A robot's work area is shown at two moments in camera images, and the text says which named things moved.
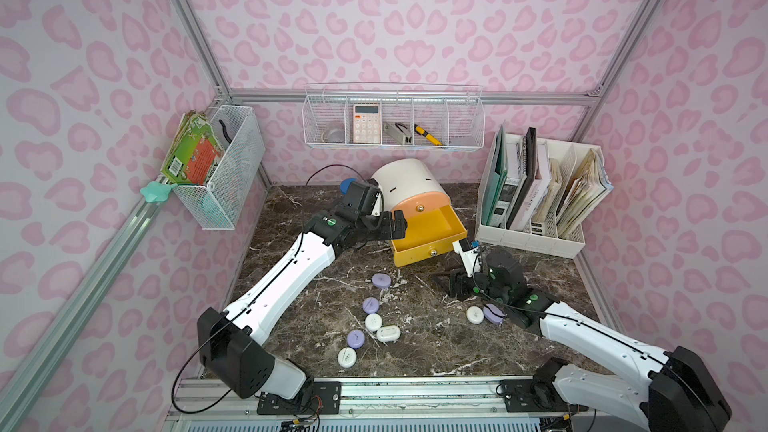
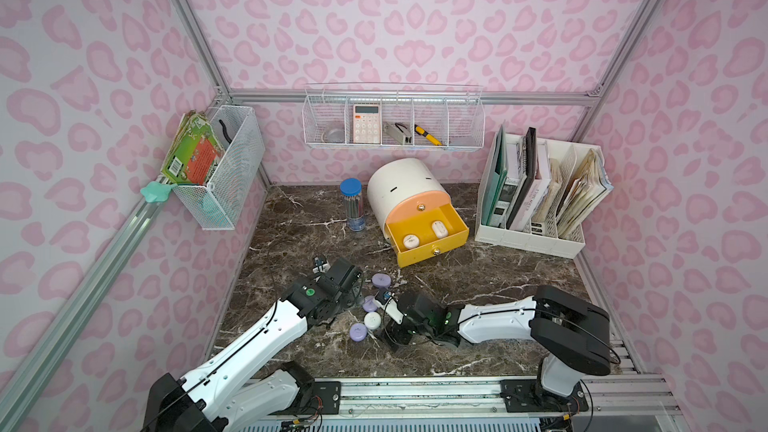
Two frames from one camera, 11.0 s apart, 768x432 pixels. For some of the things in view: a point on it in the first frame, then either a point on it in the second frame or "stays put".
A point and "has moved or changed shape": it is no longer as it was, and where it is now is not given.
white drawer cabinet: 403,176 stays put
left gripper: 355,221 to 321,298
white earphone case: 373,322 stays put
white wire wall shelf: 393,116 stays put
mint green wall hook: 157,192 stays put
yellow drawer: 429,234 stays put
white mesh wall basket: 219,203 stays put
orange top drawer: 422,202 stays put
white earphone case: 347,357 to 411,241
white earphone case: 388,333 has moved or changed shape
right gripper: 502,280 to 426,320
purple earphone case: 370,305 stays put
